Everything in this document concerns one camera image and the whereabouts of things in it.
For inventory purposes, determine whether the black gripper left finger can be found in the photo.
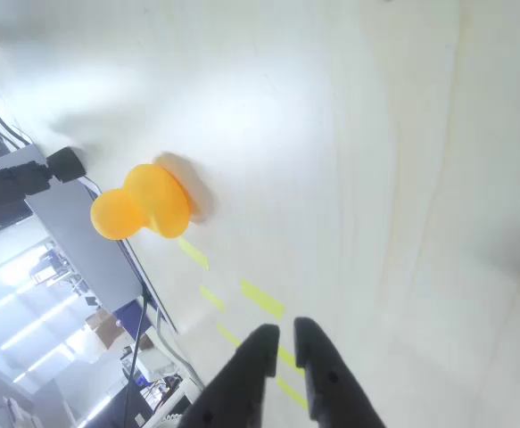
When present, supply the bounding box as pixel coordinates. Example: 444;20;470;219
181;324;281;428

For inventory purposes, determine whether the grey cable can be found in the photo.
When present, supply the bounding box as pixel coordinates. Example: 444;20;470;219
154;305;205;389

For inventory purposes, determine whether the black hanging cable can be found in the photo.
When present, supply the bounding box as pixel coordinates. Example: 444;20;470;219
119;284;150;428

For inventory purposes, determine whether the black camera on stand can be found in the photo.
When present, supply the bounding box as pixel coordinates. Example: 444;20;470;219
0;146;87;224

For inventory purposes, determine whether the brown cardboard carton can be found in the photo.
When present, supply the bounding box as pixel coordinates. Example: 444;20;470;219
85;309;127;349

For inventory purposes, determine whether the yellow rubber duck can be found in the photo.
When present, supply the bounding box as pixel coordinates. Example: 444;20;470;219
90;163;193;242

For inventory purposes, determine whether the short yellow tape strip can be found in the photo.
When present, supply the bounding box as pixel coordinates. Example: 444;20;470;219
240;278;286;321
276;376;310;411
216;324;243;348
177;236;210;272
199;284;227;313
277;345;306;378

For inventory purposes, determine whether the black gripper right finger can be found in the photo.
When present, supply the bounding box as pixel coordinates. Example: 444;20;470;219
293;316;386;428

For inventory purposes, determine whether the grey flat panel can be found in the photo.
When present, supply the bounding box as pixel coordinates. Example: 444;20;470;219
0;144;147;309

